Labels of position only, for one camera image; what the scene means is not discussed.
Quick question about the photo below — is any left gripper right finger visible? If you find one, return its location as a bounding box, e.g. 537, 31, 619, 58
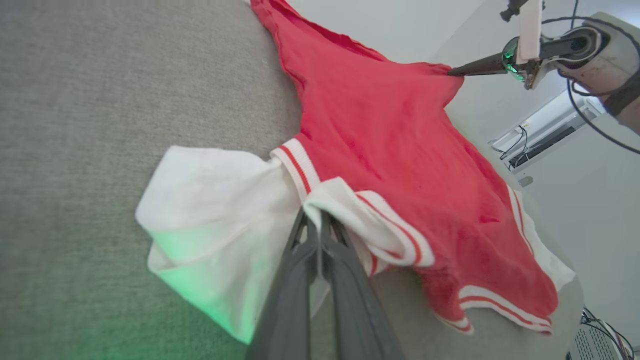
320, 212, 406, 360

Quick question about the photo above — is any thin black appliance cable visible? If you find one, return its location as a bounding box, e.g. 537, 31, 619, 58
499, 125, 530, 162

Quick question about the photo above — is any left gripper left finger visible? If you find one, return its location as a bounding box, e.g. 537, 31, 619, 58
247, 210, 321, 360

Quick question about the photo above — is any red and white shirt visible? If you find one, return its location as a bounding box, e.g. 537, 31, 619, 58
135, 0, 577, 346

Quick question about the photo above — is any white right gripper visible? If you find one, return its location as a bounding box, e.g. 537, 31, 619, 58
447, 0, 598, 90

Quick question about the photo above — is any white perforated device with cables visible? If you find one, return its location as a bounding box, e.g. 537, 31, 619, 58
565, 306, 636, 360

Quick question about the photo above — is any white appliance with black vents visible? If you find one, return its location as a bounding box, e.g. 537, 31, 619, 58
489, 90, 607, 173

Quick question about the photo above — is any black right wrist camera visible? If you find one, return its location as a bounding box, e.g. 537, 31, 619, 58
500, 0, 523, 22

